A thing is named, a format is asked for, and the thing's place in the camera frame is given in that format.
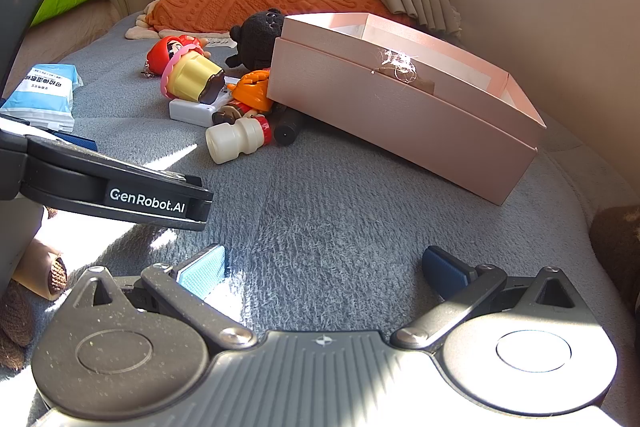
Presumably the brown sock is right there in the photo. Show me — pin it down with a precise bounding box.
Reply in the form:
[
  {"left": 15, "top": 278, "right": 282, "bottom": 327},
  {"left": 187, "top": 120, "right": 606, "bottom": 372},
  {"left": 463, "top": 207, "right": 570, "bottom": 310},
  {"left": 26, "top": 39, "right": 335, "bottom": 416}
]
[{"left": 0, "top": 281, "right": 36, "bottom": 374}]

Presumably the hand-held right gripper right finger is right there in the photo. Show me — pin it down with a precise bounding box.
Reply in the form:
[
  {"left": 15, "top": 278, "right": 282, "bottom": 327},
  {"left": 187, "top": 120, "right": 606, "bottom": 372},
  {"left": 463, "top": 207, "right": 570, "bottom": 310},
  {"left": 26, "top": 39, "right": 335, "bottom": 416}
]
[{"left": 390, "top": 246, "right": 576, "bottom": 350}]

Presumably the blue white tissue packet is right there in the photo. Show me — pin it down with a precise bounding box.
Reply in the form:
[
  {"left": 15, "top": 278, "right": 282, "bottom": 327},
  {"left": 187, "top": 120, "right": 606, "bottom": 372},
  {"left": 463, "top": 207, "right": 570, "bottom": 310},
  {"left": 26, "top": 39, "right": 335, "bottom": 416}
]
[{"left": 0, "top": 63, "right": 84, "bottom": 132}]

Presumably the grey-blue fleece blanket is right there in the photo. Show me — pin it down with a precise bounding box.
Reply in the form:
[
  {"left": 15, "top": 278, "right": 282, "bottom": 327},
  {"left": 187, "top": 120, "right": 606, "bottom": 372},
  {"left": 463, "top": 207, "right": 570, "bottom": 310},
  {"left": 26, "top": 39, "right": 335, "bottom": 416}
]
[{"left": 0, "top": 7, "right": 640, "bottom": 427}]

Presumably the red figure keychain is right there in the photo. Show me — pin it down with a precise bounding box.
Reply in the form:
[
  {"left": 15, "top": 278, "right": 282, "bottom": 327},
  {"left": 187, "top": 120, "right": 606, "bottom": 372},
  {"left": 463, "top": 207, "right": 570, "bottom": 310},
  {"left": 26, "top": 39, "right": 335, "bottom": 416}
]
[{"left": 145, "top": 34, "right": 213, "bottom": 80}]

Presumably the white battery case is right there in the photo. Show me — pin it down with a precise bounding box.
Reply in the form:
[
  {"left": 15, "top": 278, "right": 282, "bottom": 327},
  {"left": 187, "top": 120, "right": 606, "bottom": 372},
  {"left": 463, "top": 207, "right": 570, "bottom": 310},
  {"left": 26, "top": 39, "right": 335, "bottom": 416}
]
[{"left": 169, "top": 77, "right": 241, "bottom": 128}]

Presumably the small white bottle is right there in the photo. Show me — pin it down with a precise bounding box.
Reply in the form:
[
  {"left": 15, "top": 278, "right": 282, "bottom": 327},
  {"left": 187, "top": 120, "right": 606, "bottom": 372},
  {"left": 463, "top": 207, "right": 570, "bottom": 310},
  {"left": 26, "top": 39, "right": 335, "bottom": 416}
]
[{"left": 206, "top": 117, "right": 267, "bottom": 165}]

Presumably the pink yellow cup toy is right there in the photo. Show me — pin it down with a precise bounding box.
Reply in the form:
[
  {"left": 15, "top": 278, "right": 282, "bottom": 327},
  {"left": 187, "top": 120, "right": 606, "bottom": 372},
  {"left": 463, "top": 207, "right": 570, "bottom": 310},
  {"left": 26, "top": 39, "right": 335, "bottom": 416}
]
[{"left": 160, "top": 44, "right": 226, "bottom": 104}]

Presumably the black plush toy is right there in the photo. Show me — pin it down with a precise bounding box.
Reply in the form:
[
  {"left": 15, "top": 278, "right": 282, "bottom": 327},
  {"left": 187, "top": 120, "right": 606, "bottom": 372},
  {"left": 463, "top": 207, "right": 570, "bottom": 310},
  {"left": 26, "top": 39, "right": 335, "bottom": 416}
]
[{"left": 225, "top": 8, "right": 286, "bottom": 72}]

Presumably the pink cardboard box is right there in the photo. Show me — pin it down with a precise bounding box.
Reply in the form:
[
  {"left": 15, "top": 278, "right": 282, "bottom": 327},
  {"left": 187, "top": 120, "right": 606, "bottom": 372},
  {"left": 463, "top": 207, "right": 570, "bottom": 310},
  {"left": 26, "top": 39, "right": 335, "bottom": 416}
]
[{"left": 267, "top": 12, "right": 547, "bottom": 206}]

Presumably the black cylinder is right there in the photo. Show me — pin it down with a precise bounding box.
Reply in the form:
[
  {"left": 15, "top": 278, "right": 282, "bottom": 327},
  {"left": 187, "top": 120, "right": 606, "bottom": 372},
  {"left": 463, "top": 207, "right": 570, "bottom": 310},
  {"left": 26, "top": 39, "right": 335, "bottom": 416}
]
[{"left": 275, "top": 104, "right": 303, "bottom": 148}]

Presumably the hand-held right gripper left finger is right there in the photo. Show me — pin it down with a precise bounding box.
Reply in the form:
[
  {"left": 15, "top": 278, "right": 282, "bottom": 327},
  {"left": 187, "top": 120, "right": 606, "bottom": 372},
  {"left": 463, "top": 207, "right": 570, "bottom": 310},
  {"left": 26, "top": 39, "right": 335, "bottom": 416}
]
[{"left": 60, "top": 244, "right": 256, "bottom": 350}]

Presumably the orange hat figure keychain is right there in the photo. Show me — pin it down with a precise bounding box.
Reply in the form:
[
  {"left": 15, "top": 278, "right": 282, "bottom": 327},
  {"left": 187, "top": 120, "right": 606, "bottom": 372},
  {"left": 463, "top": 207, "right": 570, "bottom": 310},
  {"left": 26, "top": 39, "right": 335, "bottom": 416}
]
[{"left": 212, "top": 68, "right": 275, "bottom": 142}]

